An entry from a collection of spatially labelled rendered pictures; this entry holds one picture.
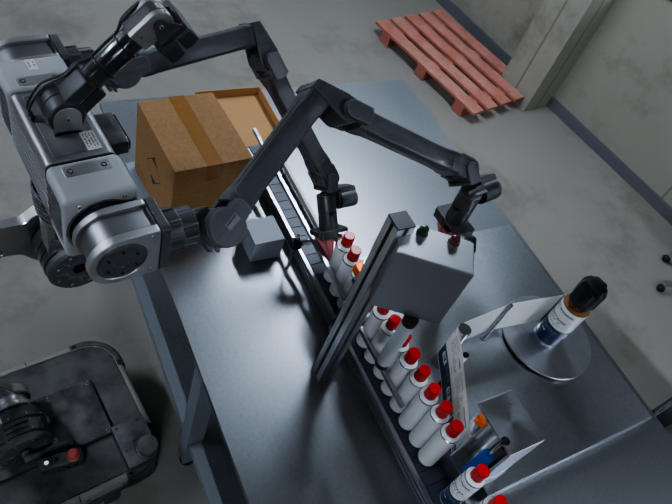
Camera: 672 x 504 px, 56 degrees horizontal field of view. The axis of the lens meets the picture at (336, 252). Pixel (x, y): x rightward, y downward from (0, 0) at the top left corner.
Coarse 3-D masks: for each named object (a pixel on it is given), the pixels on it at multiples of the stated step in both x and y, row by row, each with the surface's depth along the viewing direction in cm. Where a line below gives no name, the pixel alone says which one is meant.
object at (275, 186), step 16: (272, 192) 213; (288, 208) 210; (304, 208) 211; (320, 272) 196; (368, 368) 179; (384, 400) 174; (400, 432) 170; (416, 448) 168; (416, 464) 165; (432, 480) 164; (448, 480) 165; (432, 496) 161
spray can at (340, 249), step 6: (348, 234) 181; (342, 240) 182; (348, 240) 180; (336, 246) 184; (342, 246) 183; (348, 246) 182; (336, 252) 185; (342, 252) 183; (330, 258) 190; (336, 258) 186; (330, 264) 189; (336, 264) 187; (336, 270) 189; (324, 276) 194; (330, 282) 194
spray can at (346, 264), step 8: (352, 248) 178; (360, 248) 179; (344, 256) 181; (352, 256) 178; (344, 264) 181; (352, 264) 180; (336, 272) 186; (344, 272) 183; (344, 280) 185; (336, 296) 191
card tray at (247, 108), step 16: (224, 96) 243; (240, 96) 246; (256, 96) 249; (240, 112) 240; (256, 112) 243; (272, 112) 241; (240, 128) 235; (256, 128) 237; (272, 128) 239; (256, 144) 231
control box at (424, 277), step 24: (408, 240) 131; (432, 240) 132; (384, 264) 136; (408, 264) 130; (432, 264) 129; (456, 264) 130; (384, 288) 137; (408, 288) 135; (432, 288) 134; (456, 288) 133; (408, 312) 142; (432, 312) 140
